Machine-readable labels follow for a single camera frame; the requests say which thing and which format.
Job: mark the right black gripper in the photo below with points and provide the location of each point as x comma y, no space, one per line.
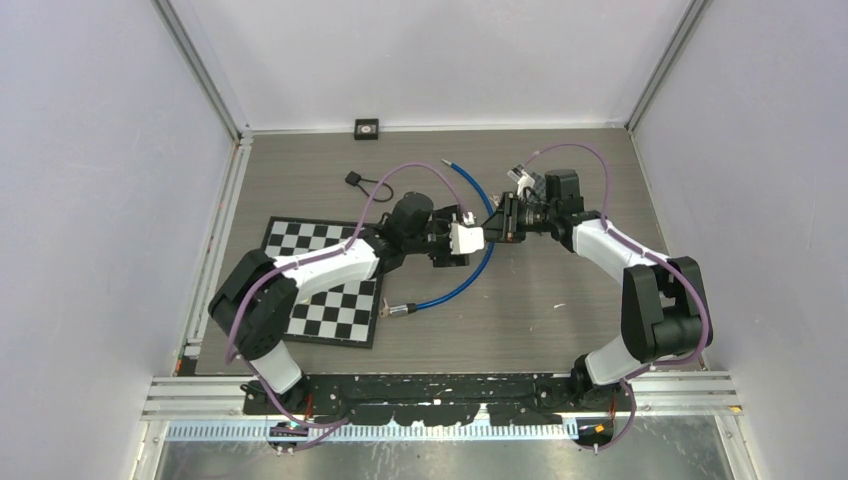
500,227

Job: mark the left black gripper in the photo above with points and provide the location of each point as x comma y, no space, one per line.
445,258

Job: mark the blue cable lock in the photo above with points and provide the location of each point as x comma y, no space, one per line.
386,310

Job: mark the black cable padlock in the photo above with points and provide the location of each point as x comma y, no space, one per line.
381,193

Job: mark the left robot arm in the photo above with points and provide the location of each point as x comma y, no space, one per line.
259,295

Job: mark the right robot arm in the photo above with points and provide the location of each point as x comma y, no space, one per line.
664,317

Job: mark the black white chessboard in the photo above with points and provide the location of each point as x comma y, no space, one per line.
346,315

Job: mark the small black square device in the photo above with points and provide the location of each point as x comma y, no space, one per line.
366,129

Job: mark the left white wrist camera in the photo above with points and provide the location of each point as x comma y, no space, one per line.
465,236

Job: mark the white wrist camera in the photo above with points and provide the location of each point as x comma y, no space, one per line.
525,180
465,236

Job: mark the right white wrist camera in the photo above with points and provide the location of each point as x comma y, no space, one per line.
525,180

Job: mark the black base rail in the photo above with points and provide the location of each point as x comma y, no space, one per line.
515,399

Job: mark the aluminium frame rail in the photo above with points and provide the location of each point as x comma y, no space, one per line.
271,431

